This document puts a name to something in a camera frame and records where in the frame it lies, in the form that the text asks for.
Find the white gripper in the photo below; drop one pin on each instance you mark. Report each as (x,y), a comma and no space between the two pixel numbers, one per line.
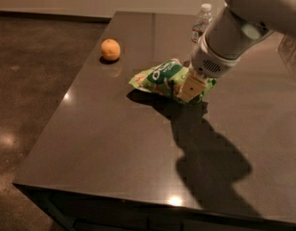
(208,63)

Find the green rice chip bag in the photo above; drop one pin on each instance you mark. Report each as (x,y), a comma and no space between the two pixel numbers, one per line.
(166,80)

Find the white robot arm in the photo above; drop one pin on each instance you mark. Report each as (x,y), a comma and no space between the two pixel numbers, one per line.
(240,25)

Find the clear plastic water bottle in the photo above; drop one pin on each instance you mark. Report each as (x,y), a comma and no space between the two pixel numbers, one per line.
(203,19)

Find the orange fruit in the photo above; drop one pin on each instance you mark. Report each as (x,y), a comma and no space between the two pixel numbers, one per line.
(110,49)

